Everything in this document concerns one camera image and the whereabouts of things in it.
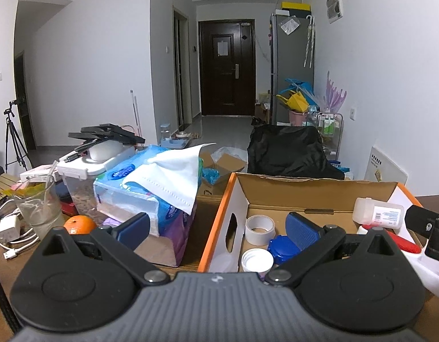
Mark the blue plastic cap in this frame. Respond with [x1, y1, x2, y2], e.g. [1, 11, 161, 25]
[267, 235, 301, 266]

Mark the wire storage trolley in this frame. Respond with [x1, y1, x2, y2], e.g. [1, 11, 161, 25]
[315, 112, 344, 161]

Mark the white charger with cable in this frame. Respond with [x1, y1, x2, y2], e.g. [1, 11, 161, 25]
[0, 208, 39, 260]

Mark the purple coral decoration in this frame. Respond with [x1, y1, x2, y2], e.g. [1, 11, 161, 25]
[324, 72, 348, 113]

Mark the yellow box on refrigerator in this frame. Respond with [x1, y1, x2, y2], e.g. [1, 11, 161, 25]
[280, 2, 311, 11]

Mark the clear plastic container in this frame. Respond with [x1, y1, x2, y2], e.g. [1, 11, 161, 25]
[352, 198, 405, 229]

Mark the black camera tripod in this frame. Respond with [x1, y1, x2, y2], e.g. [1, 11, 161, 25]
[3, 100, 30, 172]

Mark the clear food storage container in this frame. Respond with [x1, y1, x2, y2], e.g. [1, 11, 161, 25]
[56, 141, 135, 225]

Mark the white wall panel box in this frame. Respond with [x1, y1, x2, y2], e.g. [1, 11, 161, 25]
[326, 0, 344, 24]

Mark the clear drinking glass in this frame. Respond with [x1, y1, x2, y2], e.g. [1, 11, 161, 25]
[12, 180, 65, 240]

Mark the red white lint brush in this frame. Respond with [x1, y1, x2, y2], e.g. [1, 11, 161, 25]
[357, 225, 422, 254]

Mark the red cardboard box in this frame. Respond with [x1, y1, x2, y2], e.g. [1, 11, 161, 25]
[198, 173, 439, 297]

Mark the white tape roll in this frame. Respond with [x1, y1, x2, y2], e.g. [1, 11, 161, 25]
[245, 215, 276, 246]

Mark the white bottle cap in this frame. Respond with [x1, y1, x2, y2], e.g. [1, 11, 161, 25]
[241, 248, 273, 276]

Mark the dark brown door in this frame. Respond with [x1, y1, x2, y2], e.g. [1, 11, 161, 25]
[199, 19, 256, 117]

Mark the blue tissue pack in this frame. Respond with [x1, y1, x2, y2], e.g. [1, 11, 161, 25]
[93, 144, 204, 236]

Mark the yellow blue bags pile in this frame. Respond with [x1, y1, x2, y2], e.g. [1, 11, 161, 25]
[276, 78, 320, 113]

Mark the orange fruit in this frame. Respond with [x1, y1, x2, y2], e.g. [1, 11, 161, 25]
[63, 215, 97, 235]

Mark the grey refrigerator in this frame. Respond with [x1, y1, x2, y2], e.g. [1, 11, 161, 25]
[269, 13, 314, 125]

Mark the black bag on chair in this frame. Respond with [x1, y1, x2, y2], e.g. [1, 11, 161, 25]
[247, 124, 344, 180]

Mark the white purple tissue pack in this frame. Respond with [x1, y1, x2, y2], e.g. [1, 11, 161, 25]
[102, 206, 197, 267]

